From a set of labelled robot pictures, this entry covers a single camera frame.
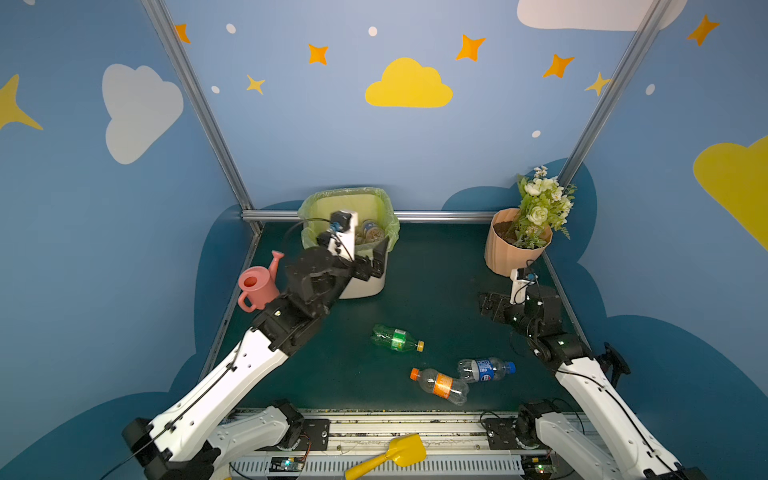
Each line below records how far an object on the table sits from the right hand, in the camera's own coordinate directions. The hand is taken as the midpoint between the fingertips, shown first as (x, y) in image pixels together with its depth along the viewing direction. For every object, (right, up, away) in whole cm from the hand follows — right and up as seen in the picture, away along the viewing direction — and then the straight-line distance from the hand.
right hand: (497, 292), depth 80 cm
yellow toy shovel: (-25, -38, -8) cm, 47 cm away
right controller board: (+6, -42, -9) cm, 43 cm away
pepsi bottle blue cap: (-35, +17, +7) cm, 40 cm away
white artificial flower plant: (+16, +25, +5) cm, 30 cm away
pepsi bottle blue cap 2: (-4, -21, 0) cm, 21 cm away
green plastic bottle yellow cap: (-27, -14, +6) cm, 31 cm away
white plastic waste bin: (-40, -1, +20) cm, 44 cm away
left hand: (-34, +15, -19) cm, 42 cm away
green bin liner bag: (-36, +27, +14) cm, 47 cm away
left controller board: (-55, -40, -10) cm, 68 cm away
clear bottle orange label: (-16, -24, -2) cm, 29 cm away
